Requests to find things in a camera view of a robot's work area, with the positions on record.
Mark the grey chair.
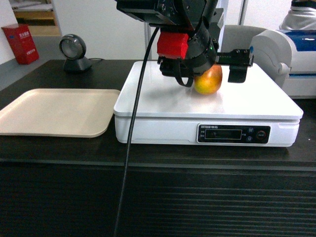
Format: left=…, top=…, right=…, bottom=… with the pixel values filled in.
left=220, top=25, right=266, bottom=52

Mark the white blue label printer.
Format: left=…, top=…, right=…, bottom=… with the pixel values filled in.
left=250, top=30, right=316, bottom=99

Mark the red box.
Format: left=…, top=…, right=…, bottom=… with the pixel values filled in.
left=1, top=24, right=39, bottom=65

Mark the dark checkout counter cabinet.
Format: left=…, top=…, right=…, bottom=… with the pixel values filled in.
left=0, top=59, right=316, bottom=237

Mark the white checkout scale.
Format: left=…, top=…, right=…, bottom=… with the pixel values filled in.
left=113, top=61, right=304, bottom=148

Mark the beige plastic tray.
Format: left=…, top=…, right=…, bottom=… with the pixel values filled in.
left=0, top=89, right=120, bottom=138

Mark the red wrist camera mount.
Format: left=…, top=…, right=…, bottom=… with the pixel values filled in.
left=157, top=32, right=189, bottom=59

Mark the black barcode scanner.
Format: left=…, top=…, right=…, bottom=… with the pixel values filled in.
left=59, top=34, right=92, bottom=73

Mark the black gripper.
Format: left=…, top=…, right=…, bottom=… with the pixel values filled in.
left=157, top=17, right=254, bottom=83

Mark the dark red mango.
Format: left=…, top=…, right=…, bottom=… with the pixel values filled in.
left=194, top=64, right=223, bottom=95

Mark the black cable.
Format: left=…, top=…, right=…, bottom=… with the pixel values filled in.
left=113, top=26, right=160, bottom=237

